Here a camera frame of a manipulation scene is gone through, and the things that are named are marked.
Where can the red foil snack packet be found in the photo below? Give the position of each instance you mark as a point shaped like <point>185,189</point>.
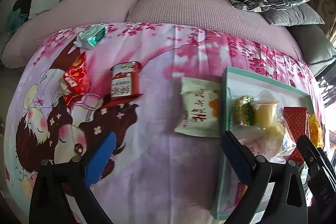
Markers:
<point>296,118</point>

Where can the teal shallow cardboard tray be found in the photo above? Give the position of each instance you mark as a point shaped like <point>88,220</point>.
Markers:
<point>236,83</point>

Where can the pink sofa seat cover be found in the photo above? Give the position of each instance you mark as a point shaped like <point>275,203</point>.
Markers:
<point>216,15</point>

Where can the cream peach cake packet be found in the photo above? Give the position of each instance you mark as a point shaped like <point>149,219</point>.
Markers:
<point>199,117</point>

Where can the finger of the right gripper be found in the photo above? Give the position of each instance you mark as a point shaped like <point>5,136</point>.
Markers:
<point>306,148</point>

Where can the teal foil candy packet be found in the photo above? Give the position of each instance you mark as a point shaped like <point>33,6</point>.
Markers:
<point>90,37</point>

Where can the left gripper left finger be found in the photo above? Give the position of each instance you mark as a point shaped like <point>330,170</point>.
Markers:
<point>49,203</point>

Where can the black drying rack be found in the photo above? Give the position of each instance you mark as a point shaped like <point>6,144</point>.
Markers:
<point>326,83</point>

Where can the green cow cracker packet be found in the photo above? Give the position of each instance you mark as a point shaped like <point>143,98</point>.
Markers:
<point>242,111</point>

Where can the red snack bag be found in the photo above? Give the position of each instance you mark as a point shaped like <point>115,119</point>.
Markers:
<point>75,82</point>

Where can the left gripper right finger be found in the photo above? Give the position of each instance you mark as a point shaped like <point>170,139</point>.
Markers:
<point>287,202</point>

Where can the pink cartoon print blanket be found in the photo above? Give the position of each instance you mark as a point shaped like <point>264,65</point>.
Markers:
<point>160,176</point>

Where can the teal black clothes pile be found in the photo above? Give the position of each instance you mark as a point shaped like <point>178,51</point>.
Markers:
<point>18,16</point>

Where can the grey pillow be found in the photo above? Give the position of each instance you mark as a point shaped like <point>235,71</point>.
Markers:
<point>296,16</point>

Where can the clear steamed cake packet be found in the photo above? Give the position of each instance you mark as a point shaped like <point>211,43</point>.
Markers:
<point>275,142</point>

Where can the yellow pudding cup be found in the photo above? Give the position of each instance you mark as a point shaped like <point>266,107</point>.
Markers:
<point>264,112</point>

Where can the red white snack box packet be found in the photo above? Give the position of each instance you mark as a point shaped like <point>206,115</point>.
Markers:
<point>125,84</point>

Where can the yellow cake clear packet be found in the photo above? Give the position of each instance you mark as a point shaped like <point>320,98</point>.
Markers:
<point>315,131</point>

